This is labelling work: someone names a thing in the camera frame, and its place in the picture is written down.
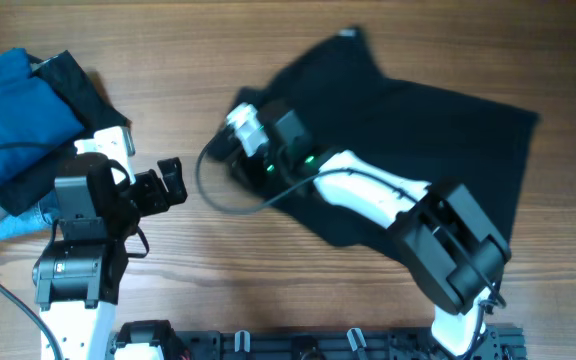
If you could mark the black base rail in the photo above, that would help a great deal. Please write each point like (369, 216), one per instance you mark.
(415, 343)

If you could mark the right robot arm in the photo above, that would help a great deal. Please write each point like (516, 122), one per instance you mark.
(452, 249)

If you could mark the black t-shirt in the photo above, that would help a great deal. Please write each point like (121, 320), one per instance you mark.
(408, 129)

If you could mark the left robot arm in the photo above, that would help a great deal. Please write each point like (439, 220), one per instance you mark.
(78, 275)

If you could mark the folded blue garment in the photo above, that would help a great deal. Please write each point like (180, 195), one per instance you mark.
(30, 111)

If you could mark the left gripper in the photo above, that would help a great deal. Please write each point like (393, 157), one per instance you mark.
(155, 187)

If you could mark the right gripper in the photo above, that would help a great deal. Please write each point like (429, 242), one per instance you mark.
(238, 163)

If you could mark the folded black garment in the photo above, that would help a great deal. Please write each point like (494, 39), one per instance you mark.
(28, 170)

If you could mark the folded light blue jeans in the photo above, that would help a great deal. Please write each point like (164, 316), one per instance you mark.
(39, 217)

